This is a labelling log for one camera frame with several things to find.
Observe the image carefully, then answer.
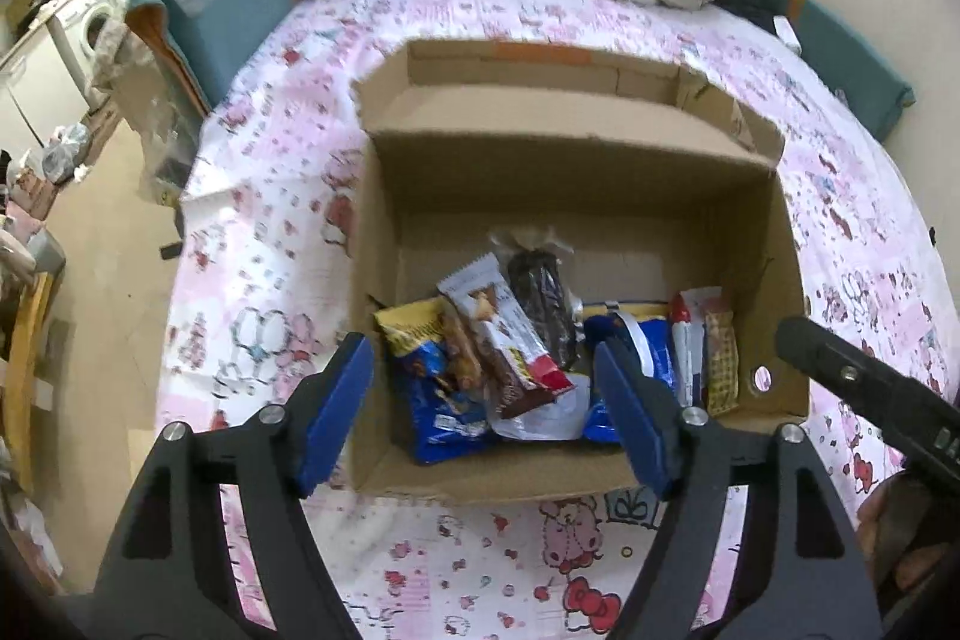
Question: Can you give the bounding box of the white washing machine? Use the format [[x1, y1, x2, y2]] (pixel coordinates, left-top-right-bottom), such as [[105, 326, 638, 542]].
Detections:
[[47, 0, 116, 107]]

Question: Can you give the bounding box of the dark chocolate cake pack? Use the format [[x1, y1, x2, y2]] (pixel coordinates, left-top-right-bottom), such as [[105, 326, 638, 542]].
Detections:
[[488, 227, 590, 442]]

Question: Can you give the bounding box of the person's right hand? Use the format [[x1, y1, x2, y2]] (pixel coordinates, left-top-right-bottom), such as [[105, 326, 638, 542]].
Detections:
[[856, 471, 958, 594]]

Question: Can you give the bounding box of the yellow wooden chair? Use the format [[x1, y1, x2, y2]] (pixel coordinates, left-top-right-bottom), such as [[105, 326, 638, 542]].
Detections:
[[2, 273, 53, 495]]

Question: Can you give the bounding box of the white kitchen cabinet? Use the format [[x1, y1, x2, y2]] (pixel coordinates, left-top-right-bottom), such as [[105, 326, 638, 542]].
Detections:
[[0, 28, 88, 159]]

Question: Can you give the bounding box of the dark blue snack bag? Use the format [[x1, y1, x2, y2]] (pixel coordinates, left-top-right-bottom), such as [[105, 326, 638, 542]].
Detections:
[[583, 307, 677, 445]]

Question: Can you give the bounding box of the plastic bag on floor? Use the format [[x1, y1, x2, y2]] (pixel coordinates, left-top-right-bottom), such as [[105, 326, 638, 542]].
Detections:
[[41, 122, 91, 185]]

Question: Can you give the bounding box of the teal bed headboard cushion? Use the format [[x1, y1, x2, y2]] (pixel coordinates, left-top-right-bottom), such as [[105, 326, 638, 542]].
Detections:
[[716, 0, 916, 142]]

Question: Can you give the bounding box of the red silver snack bar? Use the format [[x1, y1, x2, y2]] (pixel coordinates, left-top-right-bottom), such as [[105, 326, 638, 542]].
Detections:
[[438, 253, 574, 419]]

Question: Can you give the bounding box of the blue white snack bar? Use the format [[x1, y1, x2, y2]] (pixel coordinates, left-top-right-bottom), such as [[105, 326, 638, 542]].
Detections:
[[670, 292, 706, 408]]

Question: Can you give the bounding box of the open cardboard box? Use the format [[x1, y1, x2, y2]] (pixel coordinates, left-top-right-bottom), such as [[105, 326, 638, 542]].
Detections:
[[344, 37, 812, 507]]

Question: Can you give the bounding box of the pink cartoon bed sheet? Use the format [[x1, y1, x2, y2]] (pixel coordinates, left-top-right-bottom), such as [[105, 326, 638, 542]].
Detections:
[[156, 0, 958, 638]]

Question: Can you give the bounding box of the teal bed side cushion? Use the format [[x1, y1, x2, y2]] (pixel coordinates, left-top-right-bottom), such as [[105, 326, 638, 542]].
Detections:
[[124, 0, 299, 115]]

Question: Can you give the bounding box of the red white snack bar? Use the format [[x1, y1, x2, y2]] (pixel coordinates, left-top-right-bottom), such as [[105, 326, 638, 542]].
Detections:
[[679, 286, 729, 321]]

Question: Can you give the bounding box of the yellow blue snack bag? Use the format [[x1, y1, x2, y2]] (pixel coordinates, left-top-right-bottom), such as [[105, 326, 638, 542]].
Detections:
[[374, 298, 496, 466]]

